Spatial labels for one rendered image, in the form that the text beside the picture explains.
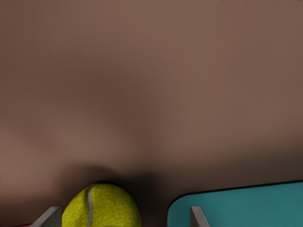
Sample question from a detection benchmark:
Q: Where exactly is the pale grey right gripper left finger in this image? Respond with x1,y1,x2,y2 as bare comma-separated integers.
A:
31,206,62,227

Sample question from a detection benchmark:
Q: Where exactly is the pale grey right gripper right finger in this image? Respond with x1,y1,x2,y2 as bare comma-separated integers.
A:
190,206,210,227

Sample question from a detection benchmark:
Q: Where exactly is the teal tray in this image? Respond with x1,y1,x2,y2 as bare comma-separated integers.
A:
167,180,303,227

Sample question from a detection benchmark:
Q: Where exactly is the yellow-green tennis ball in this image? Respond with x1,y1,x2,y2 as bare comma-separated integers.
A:
62,183,142,227

